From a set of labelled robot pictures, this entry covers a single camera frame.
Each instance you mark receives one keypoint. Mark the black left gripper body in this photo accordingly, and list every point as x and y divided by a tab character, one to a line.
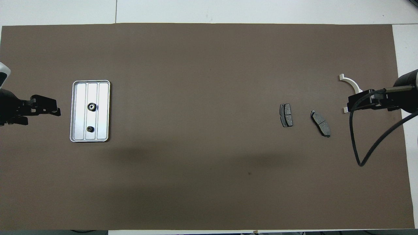
13	106

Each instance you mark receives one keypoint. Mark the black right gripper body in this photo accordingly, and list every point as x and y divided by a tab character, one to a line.
403	98

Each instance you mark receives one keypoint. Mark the large black bearing gear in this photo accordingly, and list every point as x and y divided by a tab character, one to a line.
89	107

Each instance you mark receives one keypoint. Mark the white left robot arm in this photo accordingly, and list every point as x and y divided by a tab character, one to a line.
3	73

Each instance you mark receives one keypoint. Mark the silver metal tray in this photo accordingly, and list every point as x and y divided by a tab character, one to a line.
80	111

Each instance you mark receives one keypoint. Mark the dark curved brake pad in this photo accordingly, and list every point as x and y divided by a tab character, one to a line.
320	124

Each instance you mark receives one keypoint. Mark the dark rectangular brake pad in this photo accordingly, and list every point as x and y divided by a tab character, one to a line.
286	115

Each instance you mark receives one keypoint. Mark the brown table mat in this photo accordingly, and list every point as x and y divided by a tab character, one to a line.
196	130

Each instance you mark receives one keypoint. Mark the white curved plastic bracket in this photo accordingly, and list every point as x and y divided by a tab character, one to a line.
354	84

